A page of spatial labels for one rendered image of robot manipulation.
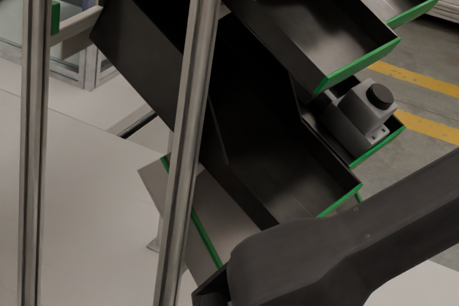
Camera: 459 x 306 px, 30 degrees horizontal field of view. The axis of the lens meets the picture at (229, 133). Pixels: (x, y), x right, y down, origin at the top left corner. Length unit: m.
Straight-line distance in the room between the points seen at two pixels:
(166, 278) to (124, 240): 0.45
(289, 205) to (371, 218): 0.31
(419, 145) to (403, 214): 3.06
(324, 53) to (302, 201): 0.16
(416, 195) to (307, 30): 0.28
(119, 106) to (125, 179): 0.25
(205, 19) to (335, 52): 0.12
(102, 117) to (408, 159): 2.01
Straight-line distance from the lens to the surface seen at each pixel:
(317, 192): 0.86
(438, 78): 4.21
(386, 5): 0.90
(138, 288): 1.23
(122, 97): 1.69
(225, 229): 0.92
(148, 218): 1.36
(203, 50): 0.72
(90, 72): 1.68
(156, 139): 1.79
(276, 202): 0.82
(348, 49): 0.77
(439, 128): 3.75
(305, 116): 0.94
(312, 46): 0.75
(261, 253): 0.53
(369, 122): 0.91
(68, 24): 0.86
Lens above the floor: 1.66
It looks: 30 degrees down
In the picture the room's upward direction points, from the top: 9 degrees clockwise
